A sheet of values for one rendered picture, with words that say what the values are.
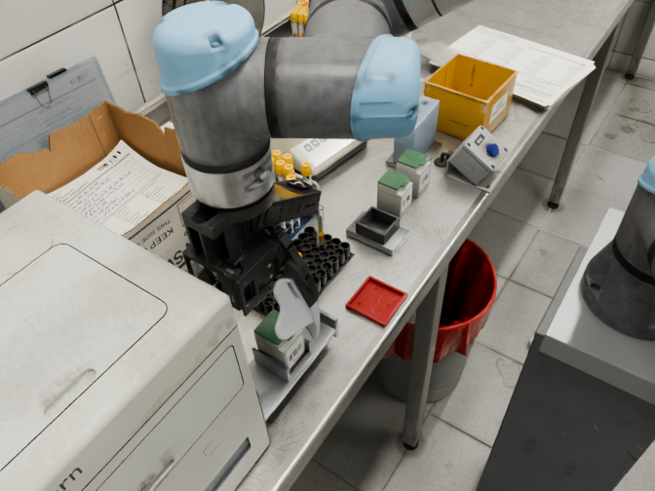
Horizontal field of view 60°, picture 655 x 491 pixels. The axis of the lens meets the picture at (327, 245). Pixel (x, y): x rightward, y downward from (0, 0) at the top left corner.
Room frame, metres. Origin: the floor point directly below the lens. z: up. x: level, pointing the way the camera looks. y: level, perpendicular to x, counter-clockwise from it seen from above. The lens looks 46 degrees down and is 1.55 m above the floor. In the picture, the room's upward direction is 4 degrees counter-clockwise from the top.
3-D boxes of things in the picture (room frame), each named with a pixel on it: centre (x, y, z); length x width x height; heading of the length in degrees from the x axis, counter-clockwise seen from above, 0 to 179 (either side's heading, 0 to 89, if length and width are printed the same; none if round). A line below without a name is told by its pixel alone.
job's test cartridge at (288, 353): (0.41, 0.07, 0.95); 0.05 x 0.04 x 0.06; 53
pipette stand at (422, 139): (0.87, -0.18, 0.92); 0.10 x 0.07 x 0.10; 145
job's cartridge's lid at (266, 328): (0.41, 0.07, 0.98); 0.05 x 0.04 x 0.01; 53
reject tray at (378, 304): (0.53, -0.07, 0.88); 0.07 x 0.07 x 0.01; 53
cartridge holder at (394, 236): (0.66, -0.08, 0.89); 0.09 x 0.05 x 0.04; 52
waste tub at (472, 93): (0.98, -0.30, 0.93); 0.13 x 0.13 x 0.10; 50
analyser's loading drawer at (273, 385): (0.40, 0.08, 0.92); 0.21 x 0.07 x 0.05; 143
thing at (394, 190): (0.73, -0.12, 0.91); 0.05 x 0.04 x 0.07; 53
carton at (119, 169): (0.71, 0.33, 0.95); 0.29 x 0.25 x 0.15; 53
